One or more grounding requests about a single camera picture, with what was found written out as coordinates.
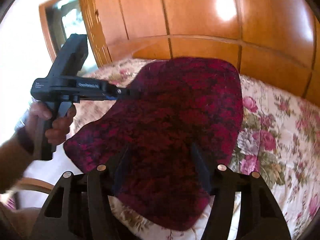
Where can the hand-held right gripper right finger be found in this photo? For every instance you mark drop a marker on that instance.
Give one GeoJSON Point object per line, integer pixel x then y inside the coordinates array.
{"type": "Point", "coordinates": [203, 171]}

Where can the person's beige trousers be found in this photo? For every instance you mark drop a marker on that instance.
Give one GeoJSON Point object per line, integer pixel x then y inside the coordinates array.
{"type": "Point", "coordinates": [15, 222]}

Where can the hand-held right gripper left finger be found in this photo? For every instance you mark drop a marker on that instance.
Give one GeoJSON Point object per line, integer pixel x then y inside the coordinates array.
{"type": "Point", "coordinates": [122, 171]}

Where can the red floral knit sweater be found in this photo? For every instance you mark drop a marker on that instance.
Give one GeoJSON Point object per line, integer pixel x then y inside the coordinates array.
{"type": "Point", "coordinates": [175, 110]}

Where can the person's left hand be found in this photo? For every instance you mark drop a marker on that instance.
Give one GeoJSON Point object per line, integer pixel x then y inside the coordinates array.
{"type": "Point", "coordinates": [60, 130]}

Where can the wooden panelled headboard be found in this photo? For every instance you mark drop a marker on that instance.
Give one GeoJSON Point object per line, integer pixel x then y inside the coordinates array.
{"type": "Point", "coordinates": [200, 12]}

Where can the person's left forearm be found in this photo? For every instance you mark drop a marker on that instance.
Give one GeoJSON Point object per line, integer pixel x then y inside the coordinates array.
{"type": "Point", "coordinates": [12, 167]}

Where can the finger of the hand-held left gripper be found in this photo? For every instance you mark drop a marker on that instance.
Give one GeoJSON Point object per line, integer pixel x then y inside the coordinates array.
{"type": "Point", "coordinates": [126, 91]}

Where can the curved wooden furniture edge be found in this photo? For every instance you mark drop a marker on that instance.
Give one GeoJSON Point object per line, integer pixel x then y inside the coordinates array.
{"type": "Point", "coordinates": [35, 185]}

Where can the floral bedspread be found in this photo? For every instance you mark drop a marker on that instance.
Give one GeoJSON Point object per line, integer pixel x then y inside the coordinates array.
{"type": "Point", "coordinates": [275, 135]}

